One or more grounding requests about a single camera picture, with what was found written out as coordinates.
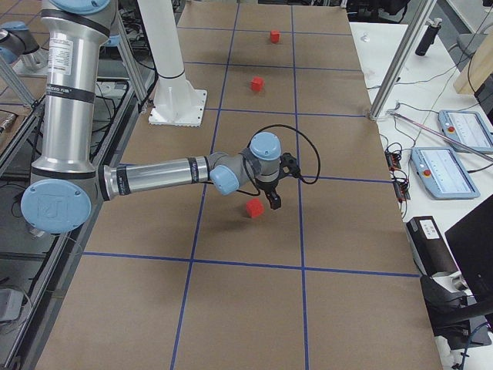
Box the aluminium frame post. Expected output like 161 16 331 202
368 0 437 121

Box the far teach pendant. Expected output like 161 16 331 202
438 110 492 154

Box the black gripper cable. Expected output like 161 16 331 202
235 123 323 197

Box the teach pendant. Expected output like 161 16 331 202
411 146 480 200
438 110 492 154

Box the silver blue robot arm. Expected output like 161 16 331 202
21 1 281 234

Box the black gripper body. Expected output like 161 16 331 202
255 179 280 198

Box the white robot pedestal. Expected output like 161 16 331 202
138 0 207 127

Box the black handheld grip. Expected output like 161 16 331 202
414 18 442 56

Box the black box with label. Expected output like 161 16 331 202
406 216 458 277

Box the metal rod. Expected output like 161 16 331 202
387 110 491 160

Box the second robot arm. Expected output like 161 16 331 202
1 21 49 72

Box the red block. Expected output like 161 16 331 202
245 198 265 218
250 76 264 92
270 29 280 44

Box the black monitor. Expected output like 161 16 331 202
445 197 493 298

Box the near teach pendant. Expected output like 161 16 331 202
411 146 480 200

